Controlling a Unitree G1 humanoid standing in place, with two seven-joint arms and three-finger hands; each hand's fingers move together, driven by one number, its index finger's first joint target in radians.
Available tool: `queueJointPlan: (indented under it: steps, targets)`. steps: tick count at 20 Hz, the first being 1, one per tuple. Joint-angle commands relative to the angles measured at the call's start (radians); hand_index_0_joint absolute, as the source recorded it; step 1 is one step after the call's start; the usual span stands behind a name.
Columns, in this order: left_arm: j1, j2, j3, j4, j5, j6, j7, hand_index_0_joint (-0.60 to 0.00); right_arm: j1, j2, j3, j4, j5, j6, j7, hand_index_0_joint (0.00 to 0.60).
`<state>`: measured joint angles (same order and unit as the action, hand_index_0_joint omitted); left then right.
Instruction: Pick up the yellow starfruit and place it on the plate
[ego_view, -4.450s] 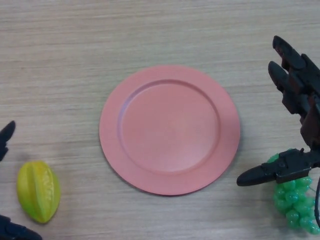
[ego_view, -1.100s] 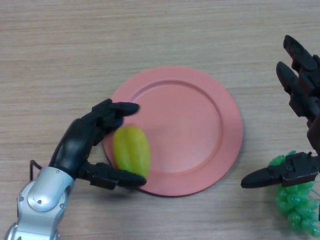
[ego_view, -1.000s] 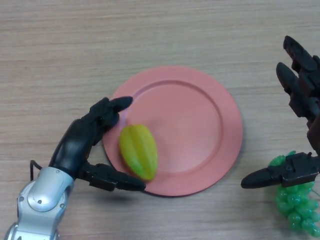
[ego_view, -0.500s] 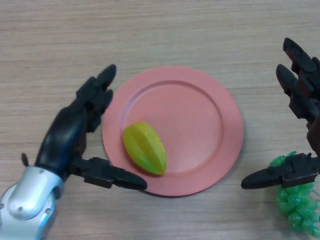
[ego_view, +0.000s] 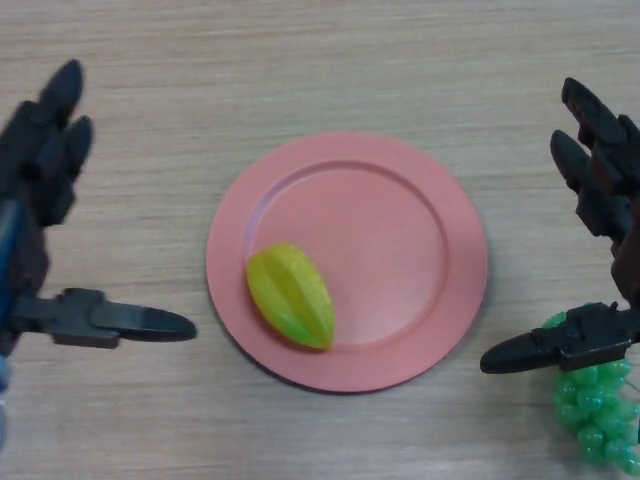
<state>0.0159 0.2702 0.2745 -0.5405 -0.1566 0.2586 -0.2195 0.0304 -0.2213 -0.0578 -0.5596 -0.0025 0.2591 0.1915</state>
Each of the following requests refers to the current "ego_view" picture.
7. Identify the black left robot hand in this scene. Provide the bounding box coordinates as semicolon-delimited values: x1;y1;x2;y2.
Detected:
0;59;198;359

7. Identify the pink round plate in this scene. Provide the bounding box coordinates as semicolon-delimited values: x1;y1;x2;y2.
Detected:
205;130;489;395

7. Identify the green plastic grape bunch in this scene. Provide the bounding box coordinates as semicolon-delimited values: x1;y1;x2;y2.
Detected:
542;308;640;475

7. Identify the yellow green starfruit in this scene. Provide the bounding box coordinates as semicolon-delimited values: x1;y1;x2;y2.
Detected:
245;243;335;351

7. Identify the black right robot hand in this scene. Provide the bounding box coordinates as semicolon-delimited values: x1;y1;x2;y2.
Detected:
479;76;640;375

